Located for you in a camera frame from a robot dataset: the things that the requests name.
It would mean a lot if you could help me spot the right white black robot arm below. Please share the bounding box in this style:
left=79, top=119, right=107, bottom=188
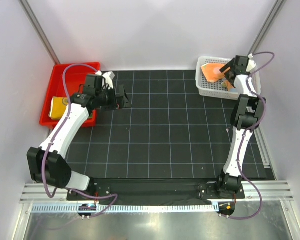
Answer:
left=215, top=55, right=266, bottom=198

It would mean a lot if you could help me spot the aluminium frame rail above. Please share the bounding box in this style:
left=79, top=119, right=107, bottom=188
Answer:
left=19, top=180, right=294, bottom=204

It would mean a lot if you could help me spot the right aluminium corner post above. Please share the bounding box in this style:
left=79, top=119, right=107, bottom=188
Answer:
left=248, top=0, right=287, bottom=54

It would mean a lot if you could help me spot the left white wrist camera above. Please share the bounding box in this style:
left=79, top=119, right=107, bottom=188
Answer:
left=95, top=70, right=115, bottom=90

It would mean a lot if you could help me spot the blue yellow patterned towel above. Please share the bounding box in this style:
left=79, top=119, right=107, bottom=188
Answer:
left=48, top=96, right=68, bottom=120

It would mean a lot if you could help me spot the red plastic tray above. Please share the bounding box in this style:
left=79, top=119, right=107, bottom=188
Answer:
left=39, top=62, right=100, bottom=129

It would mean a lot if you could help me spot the orange towel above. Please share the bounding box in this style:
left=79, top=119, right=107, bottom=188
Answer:
left=201, top=63, right=237, bottom=93

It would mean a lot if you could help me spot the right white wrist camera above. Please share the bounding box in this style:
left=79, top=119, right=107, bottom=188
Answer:
left=246, top=53, right=257, bottom=73

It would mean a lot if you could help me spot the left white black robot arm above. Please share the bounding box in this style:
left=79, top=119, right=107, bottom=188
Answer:
left=26, top=71, right=132, bottom=200

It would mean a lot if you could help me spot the left aluminium corner post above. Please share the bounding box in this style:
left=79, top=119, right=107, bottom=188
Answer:
left=18, top=0, right=61, bottom=65

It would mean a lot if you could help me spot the white perforated plastic basket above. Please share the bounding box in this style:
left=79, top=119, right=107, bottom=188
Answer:
left=195, top=55, right=262, bottom=102

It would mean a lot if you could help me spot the aluminium corner post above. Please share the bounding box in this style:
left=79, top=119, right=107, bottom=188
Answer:
left=18, top=0, right=61, bottom=65
left=248, top=0, right=287, bottom=54

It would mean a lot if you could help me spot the slotted grey cable duct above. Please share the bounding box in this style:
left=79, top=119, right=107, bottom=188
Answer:
left=31, top=202, right=219, bottom=214

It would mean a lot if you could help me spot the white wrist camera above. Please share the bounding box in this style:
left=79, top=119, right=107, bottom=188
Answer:
left=95, top=70, right=115, bottom=90
left=246, top=53, right=257, bottom=73

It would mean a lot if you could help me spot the black grid mat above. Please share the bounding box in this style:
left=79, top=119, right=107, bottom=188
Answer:
left=36, top=70, right=276, bottom=181

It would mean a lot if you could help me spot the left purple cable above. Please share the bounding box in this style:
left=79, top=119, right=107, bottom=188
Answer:
left=42, top=63, right=118, bottom=231

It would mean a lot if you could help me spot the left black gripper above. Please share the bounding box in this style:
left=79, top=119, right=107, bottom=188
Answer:
left=95, top=84, right=132, bottom=112

